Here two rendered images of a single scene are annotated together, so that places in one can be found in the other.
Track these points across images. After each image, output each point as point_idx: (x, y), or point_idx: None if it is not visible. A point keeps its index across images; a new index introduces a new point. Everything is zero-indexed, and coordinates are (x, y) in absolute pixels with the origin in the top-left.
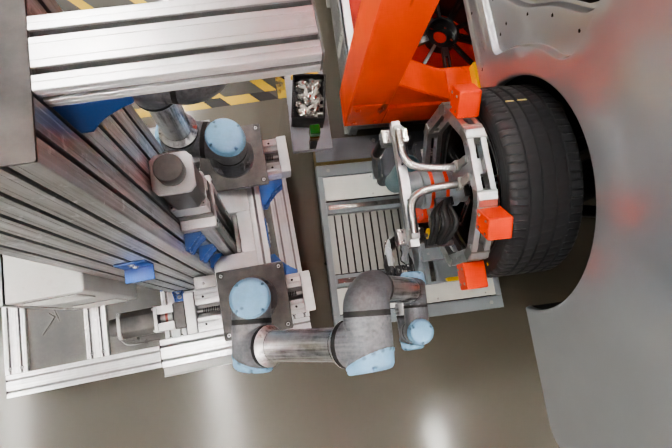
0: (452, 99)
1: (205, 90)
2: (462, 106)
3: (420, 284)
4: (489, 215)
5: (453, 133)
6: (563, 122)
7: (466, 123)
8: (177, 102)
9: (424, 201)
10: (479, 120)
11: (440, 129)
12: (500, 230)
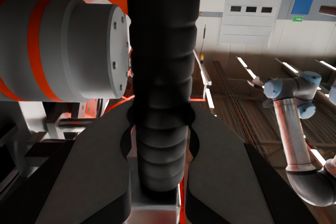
0: (93, 99)
1: (308, 200)
2: (85, 116)
3: None
4: None
5: None
6: None
7: (65, 104)
8: (332, 202)
9: (78, 97)
10: (49, 104)
11: None
12: None
